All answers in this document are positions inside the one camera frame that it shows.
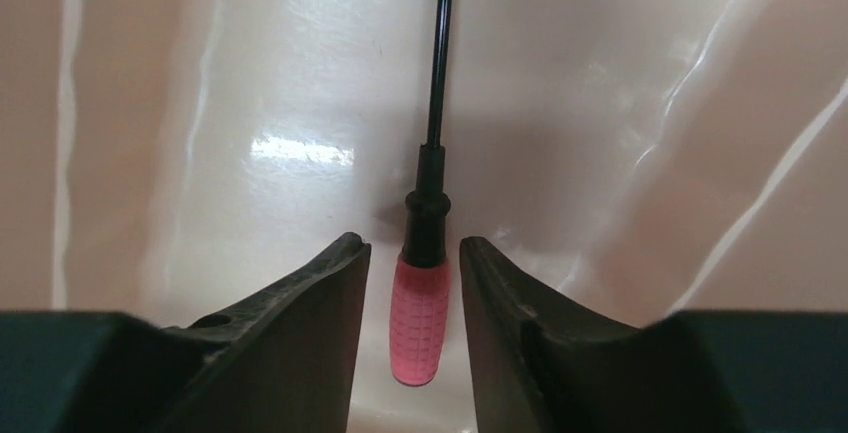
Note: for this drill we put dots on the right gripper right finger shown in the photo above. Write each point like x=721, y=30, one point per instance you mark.
x=542, y=362

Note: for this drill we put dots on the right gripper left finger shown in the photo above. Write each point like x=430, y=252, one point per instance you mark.
x=280, y=360

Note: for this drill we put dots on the red handled screwdriver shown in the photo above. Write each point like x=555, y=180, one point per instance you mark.
x=421, y=285

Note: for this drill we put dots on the pink plastic bin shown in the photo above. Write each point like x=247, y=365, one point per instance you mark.
x=167, y=158

